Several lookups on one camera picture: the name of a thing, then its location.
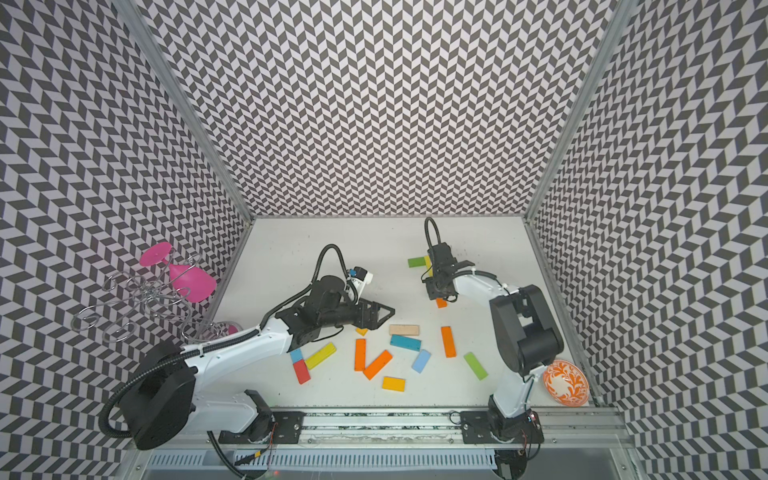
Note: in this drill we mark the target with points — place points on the aluminium mounting rail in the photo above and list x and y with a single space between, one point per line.
445 427

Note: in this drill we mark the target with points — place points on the silver wire glass rack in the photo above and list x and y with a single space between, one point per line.
133 298

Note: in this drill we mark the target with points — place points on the orange diagonal block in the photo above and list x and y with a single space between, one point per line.
377 365

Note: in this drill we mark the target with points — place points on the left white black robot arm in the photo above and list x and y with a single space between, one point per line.
172 391

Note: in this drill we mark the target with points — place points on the yellow-orange bottom block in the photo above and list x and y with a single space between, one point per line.
394 384

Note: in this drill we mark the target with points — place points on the teal block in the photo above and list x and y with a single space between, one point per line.
405 342

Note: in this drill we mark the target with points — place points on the light blue small block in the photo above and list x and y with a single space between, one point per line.
421 361

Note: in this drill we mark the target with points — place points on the orange vertical block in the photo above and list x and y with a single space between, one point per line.
360 355

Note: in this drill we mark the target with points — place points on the orange patterned bowl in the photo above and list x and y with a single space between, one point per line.
566 383

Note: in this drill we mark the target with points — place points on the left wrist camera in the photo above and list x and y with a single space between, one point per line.
360 277

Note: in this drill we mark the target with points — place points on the red small block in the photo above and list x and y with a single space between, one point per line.
302 372

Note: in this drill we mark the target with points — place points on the yellow-green long block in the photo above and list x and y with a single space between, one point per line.
320 356

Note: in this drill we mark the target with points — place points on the yellow block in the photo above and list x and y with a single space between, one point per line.
429 266

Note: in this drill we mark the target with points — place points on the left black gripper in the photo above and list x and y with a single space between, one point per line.
374 323

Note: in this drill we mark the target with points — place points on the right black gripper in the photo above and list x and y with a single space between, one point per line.
433 292

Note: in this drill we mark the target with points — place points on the natural wood block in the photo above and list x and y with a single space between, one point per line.
404 330

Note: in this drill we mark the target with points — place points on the green small block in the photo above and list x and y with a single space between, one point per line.
416 262

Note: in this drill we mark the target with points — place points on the pink plastic wine glass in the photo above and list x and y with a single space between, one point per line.
189 280

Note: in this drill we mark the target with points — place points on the green long block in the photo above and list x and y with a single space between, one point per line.
475 365

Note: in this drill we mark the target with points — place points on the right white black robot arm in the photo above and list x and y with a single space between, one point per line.
527 336

